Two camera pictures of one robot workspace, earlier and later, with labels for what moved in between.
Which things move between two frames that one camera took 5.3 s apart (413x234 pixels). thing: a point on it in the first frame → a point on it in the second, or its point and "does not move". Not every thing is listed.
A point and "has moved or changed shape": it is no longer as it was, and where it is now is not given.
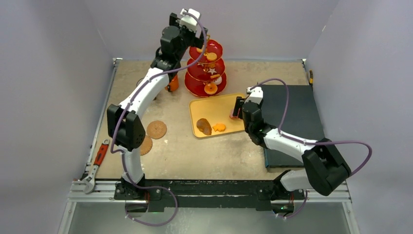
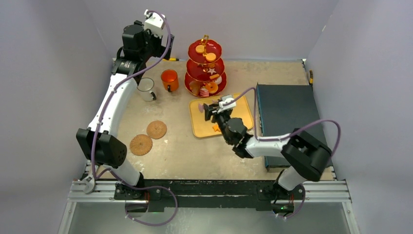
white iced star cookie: [212, 71] does not move
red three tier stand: [207, 79] does not move
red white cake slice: [231, 114] has moved or changed shape
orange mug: [174, 85] does not move
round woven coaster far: [157, 129] does not move
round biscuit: [211, 56] does not move
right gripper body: [238, 108] → [211, 112]
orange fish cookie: [219, 126] does not move
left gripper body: [187, 35] → [155, 49]
